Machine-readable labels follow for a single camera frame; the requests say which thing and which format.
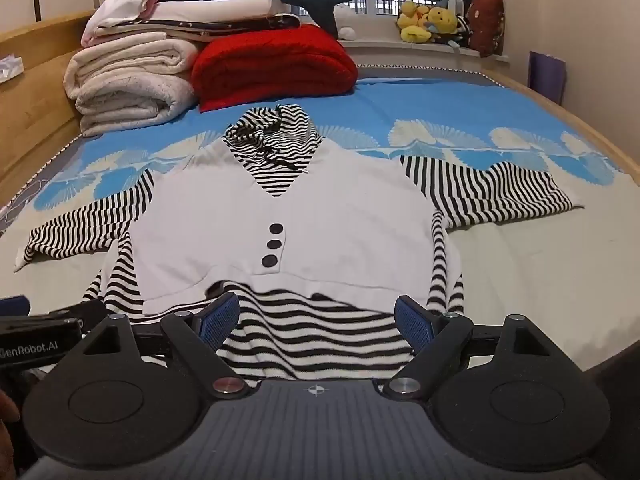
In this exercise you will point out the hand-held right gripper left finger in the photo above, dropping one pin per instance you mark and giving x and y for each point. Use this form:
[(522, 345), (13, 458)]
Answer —
[(220, 321)]

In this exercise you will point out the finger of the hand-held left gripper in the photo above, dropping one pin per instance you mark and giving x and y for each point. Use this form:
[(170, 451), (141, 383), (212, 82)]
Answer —
[(85, 312)]

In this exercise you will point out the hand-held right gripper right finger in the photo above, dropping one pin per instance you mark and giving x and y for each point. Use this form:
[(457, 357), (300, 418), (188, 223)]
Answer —
[(414, 322)]

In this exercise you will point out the striped white hooded sweater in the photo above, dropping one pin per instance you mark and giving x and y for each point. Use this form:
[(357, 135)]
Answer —
[(325, 210)]

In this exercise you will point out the person's left hand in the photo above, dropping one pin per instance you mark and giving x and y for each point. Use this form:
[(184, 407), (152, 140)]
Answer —
[(6, 410)]

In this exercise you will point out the blue and beige bed sheet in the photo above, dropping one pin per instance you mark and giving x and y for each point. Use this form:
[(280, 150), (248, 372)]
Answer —
[(525, 285)]

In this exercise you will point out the white folded quilt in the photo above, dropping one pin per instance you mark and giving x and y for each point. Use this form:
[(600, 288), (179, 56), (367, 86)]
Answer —
[(130, 80)]

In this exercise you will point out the tissue pack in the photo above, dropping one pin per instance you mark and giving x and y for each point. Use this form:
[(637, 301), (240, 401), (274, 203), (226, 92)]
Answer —
[(10, 66)]

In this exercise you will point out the red folded blanket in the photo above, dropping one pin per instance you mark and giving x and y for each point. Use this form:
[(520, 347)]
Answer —
[(275, 65)]

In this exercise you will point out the white window sill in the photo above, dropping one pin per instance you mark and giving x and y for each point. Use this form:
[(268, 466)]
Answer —
[(425, 51)]

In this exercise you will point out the purple board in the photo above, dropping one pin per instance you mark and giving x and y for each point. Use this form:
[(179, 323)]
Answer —
[(547, 77)]

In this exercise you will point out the dark patterned folded blanket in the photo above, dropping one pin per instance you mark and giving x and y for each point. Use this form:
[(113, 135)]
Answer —
[(225, 26)]

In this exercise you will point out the black white striped plush toy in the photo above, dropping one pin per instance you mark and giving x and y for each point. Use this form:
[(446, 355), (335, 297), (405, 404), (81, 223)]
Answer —
[(463, 30)]

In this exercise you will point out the yellow plush toy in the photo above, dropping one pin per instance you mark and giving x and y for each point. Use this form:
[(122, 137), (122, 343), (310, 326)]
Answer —
[(414, 22), (444, 21)]

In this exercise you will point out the dark red cushion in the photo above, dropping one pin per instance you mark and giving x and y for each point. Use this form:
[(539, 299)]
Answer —
[(486, 25)]

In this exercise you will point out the white and pink cloth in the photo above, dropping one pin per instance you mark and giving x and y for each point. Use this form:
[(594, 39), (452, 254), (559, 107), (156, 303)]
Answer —
[(125, 5)]

